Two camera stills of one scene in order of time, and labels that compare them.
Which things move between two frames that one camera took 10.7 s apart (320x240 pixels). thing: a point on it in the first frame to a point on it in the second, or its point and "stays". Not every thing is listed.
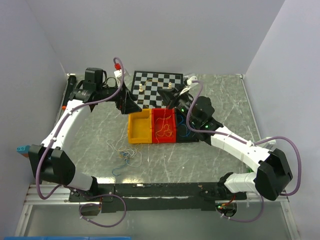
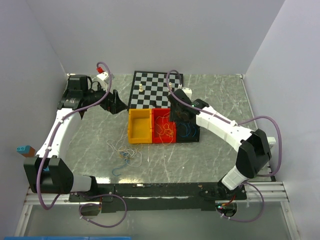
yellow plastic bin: [140, 127] stays
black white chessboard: [145, 84] stays
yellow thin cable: [119, 154] to [122, 157]
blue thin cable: [120, 167] stays
